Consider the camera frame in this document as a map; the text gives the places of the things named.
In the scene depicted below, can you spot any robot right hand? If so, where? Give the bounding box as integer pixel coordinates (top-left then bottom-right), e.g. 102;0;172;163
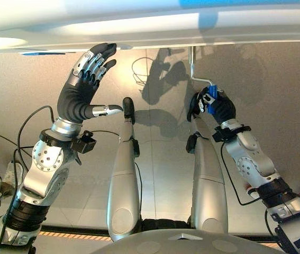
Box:
195;86;242;130

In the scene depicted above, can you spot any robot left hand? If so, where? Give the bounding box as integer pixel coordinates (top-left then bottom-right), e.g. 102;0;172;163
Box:
51;42;124;139

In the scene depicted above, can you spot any silver bed crank blue grip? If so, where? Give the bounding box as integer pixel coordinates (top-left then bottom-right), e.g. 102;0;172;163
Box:
188;45;226;115

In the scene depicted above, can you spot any dark robot right foot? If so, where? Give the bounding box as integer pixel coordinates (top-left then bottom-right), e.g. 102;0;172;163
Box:
186;93;199;123

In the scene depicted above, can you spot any dark robot foot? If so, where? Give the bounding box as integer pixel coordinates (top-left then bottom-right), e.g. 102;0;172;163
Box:
186;93;199;123
122;96;135;124

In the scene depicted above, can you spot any dark robot left foot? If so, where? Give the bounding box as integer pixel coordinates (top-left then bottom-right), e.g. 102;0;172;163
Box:
122;96;135;124

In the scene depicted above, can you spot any silver robot right leg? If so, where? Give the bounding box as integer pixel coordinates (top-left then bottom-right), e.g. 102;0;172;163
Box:
186;115;229;235

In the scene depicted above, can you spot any silver robot leg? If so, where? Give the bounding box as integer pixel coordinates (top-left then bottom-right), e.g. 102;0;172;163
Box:
106;118;142;242
186;115;229;235

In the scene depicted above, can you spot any silver robot left leg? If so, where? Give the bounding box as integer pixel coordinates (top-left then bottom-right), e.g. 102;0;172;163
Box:
106;118;142;242

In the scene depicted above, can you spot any black orange striped floor tape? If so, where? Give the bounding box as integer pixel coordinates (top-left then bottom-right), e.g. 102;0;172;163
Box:
38;224;113;242

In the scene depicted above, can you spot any silver robot torso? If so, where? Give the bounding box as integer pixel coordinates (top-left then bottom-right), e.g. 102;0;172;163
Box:
93;218;281;254

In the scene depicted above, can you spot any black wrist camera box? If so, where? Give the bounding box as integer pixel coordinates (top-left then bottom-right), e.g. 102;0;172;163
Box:
72;130;97;155

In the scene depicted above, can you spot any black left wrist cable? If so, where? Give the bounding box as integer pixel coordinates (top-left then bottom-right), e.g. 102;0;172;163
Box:
12;105;54;170

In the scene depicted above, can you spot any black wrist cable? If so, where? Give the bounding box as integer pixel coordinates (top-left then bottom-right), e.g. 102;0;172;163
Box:
219;144;267;206
12;105;54;170

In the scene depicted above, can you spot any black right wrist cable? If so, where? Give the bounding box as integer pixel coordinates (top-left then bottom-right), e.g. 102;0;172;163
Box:
219;144;267;206

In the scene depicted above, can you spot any black leg cable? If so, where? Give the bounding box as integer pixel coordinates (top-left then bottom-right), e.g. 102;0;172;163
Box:
134;161;143;220

